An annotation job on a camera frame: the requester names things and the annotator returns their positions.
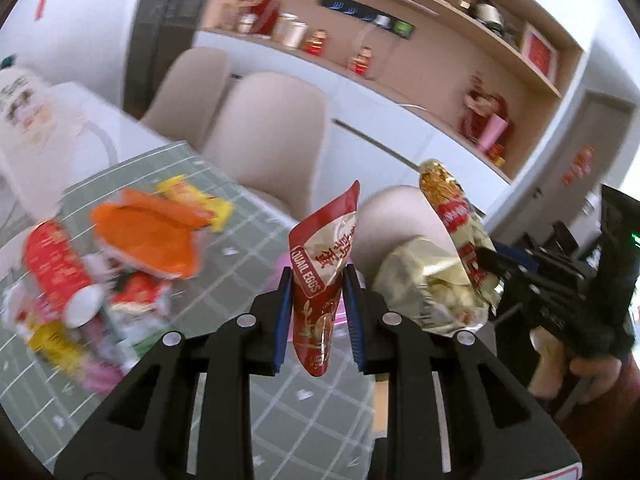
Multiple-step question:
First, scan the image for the red quail eggs snack bag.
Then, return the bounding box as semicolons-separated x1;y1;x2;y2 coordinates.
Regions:
288;181;360;377

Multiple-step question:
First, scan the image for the gold red snack wrapper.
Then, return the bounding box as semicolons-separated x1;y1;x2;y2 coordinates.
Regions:
419;159;500;310

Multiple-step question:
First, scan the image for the person's right hand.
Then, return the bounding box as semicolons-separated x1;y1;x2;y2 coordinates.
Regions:
528;327;623;404

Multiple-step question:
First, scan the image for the beige chair near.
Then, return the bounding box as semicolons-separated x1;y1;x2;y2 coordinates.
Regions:
352;185;457;285

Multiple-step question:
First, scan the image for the beige chair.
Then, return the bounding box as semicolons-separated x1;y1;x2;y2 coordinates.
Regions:
352;185;457;285
140;47;230;150
201;72;329;220

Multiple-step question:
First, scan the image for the orange snack bag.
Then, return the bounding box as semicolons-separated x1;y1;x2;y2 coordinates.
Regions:
91;188;208;280

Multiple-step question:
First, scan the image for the red white snack wrapper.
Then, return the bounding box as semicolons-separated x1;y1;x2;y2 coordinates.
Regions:
107;271;171;316

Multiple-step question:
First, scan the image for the dark door with ornament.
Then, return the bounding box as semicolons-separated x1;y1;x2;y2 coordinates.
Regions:
486;90;639;244

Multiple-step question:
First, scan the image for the yellow snack wrapper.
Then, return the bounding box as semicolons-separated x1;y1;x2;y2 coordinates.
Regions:
156;174;234;233

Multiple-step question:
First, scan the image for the white sideboard cabinet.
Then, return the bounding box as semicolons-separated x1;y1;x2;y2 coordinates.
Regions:
193;32;510;214

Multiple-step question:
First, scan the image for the beige chair middle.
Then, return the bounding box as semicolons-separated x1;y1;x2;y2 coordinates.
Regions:
201;72;329;220

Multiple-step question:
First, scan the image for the red cylindrical cup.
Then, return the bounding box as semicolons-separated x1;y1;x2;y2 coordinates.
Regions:
23;220;105;328

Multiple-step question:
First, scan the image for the pink bouquet doll decoration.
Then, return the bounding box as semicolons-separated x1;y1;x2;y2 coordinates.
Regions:
458;73;514;168

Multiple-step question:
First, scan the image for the yellow wrapper near edge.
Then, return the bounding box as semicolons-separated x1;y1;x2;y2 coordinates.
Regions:
28;321;87;377

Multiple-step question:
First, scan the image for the beige chair far left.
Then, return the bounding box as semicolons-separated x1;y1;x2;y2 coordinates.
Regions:
140;47;230;150

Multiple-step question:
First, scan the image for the red framed picture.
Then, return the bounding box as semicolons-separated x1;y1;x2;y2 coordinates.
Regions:
521;22;559;84

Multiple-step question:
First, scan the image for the red figurine on shelf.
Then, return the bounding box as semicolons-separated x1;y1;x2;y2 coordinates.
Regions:
302;29;328;56

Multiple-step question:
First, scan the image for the white metal canister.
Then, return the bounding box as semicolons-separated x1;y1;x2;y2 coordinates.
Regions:
271;13;308;49

